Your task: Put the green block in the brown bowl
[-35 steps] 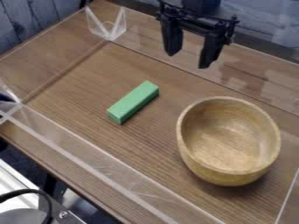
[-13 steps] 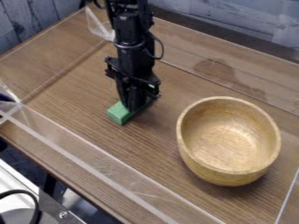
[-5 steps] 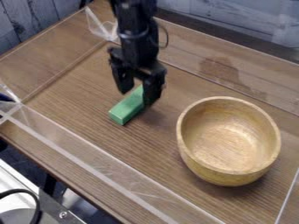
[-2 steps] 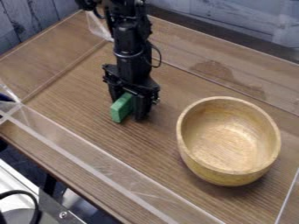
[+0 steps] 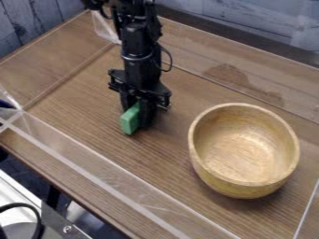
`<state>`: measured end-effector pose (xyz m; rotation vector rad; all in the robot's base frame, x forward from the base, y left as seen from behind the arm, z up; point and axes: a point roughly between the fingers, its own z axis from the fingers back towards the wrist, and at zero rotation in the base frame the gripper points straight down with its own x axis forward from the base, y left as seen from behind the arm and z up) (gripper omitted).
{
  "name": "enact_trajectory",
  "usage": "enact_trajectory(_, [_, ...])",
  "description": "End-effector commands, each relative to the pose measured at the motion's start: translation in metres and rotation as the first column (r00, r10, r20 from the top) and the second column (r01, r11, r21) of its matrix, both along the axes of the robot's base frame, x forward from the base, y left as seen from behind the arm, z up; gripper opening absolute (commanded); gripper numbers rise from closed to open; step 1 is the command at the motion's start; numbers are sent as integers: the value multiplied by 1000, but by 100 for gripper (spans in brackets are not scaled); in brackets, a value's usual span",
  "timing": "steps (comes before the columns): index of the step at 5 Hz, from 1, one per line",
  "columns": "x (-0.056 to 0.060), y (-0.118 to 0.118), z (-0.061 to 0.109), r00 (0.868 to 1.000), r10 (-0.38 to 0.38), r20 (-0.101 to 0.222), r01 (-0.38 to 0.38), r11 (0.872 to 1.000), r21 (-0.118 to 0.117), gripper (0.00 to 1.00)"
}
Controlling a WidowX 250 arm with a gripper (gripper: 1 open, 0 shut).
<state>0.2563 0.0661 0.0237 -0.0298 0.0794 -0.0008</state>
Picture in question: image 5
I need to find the clear acrylic front wall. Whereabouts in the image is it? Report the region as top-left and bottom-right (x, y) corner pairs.
(0, 89), (240, 239)

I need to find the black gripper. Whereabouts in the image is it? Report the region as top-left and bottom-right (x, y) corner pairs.
(108, 53), (172, 129)

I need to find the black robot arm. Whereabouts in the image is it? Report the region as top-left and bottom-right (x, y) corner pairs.
(83, 0), (172, 132)

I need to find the clear acrylic right panel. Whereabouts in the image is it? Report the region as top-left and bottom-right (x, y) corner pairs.
(292, 180), (319, 239)

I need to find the clear acrylic corner bracket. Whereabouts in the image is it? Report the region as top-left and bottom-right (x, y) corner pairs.
(91, 11), (122, 45)

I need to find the green rectangular block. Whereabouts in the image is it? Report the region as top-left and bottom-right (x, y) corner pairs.
(120, 102), (140, 135)

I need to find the grey metal bracket with screw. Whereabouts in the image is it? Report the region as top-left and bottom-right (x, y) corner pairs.
(41, 204), (92, 239)

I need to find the black cable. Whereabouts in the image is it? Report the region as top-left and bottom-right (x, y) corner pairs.
(0, 202), (45, 239)

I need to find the light wooden bowl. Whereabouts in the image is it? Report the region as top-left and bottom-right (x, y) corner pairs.
(188, 103), (300, 199)

